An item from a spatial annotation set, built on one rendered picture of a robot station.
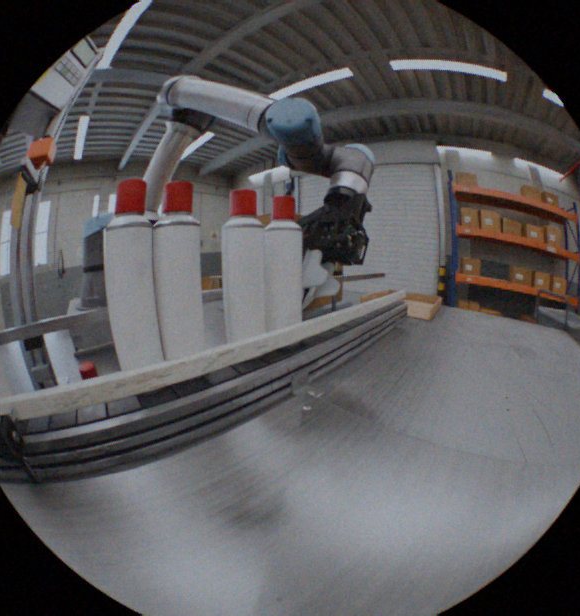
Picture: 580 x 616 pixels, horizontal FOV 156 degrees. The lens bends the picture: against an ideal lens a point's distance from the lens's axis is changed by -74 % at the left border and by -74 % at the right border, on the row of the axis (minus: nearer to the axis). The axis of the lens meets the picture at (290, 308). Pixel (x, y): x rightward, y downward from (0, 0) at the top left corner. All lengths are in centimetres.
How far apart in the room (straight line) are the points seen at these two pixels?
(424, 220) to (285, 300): 409
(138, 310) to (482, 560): 30
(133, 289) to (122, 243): 4
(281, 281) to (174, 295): 14
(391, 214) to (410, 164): 113
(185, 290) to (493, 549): 31
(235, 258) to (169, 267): 8
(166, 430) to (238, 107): 45
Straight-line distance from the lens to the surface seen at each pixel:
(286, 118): 34
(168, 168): 67
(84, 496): 18
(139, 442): 23
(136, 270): 21
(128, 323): 21
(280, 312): 30
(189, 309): 22
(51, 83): 48
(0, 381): 29
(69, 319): 27
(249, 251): 25
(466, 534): 15
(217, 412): 24
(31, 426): 27
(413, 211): 435
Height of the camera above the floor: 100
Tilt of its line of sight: 13 degrees down
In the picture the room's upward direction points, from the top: straight up
